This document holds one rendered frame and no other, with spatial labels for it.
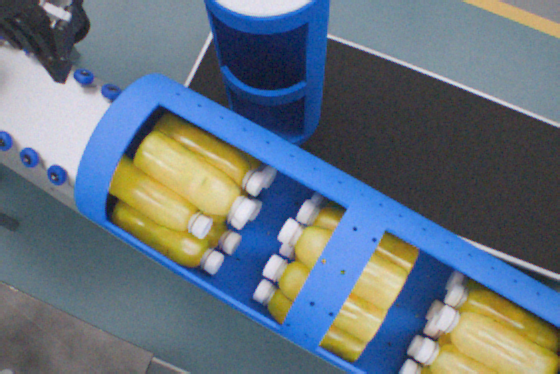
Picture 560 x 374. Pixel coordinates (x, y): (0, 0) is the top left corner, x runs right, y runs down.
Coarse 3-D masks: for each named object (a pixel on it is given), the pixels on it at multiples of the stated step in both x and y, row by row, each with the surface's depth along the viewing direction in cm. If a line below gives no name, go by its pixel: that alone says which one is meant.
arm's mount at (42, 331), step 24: (0, 288) 118; (0, 312) 117; (24, 312) 117; (48, 312) 117; (0, 336) 115; (24, 336) 115; (48, 336) 116; (72, 336) 116; (96, 336) 116; (0, 360) 114; (24, 360) 114; (48, 360) 114; (72, 360) 114; (96, 360) 115; (120, 360) 115; (144, 360) 115
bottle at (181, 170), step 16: (144, 144) 105; (160, 144) 106; (176, 144) 107; (144, 160) 106; (160, 160) 105; (176, 160) 105; (192, 160) 106; (160, 176) 106; (176, 176) 105; (192, 176) 104; (208, 176) 105; (224, 176) 106; (176, 192) 107; (192, 192) 105; (208, 192) 104; (224, 192) 104; (240, 192) 107; (208, 208) 105; (224, 208) 105
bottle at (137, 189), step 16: (128, 160) 111; (128, 176) 109; (144, 176) 109; (112, 192) 111; (128, 192) 109; (144, 192) 108; (160, 192) 108; (144, 208) 109; (160, 208) 108; (176, 208) 108; (192, 208) 109; (160, 224) 110; (176, 224) 108; (192, 224) 109
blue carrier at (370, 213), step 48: (144, 96) 105; (192, 96) 109; (96, 144) 102; (240, 144) 103; (288, 144) 108; (96, 192) 104; (288, 192) 124; (336, 192) 101; (336, 240) 97; (432, 240) 100; (240, 288) 118; (336, 288) 96; (432, 288) 120; (528, 288) 98; (288, 336) 104; (384, 336) 119
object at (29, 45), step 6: (6, 18) 65; (6, 24) 67; (12, 24) 67; (18, 24) 68; (12, 30) 69; (18, 30) 69; (18, 36) 71; (24, 36) 70; (30, 36) 72; (24, 42) 72; (30, 42) 72; (30, 48) 73; (30, 54) 74; (36, 54) 74
